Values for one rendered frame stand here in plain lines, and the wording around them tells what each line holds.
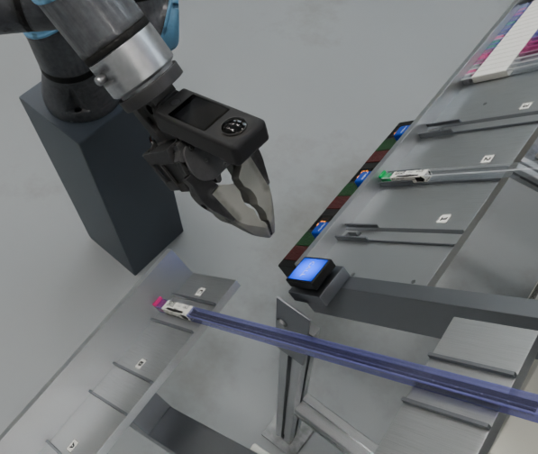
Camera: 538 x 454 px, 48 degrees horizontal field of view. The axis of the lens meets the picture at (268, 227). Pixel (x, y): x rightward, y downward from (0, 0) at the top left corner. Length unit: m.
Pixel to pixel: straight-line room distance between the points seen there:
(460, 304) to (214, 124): 0.28
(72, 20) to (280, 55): 1.52
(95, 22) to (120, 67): 0.04
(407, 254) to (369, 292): 0.07
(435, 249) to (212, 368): 0.91
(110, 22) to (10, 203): 1.30
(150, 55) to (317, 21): 1.63
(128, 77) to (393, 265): 0.36
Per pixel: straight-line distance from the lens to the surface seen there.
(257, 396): 1.48
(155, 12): 1.07
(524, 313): 0.56
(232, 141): 0.55
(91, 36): 0.60
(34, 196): 1.84
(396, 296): 0.65
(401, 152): 0.91
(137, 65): 0.60
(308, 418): 1.14
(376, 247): 0.76
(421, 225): 0.75
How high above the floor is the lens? 1.43
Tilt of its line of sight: 59 degrees down
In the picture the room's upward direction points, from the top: straight up
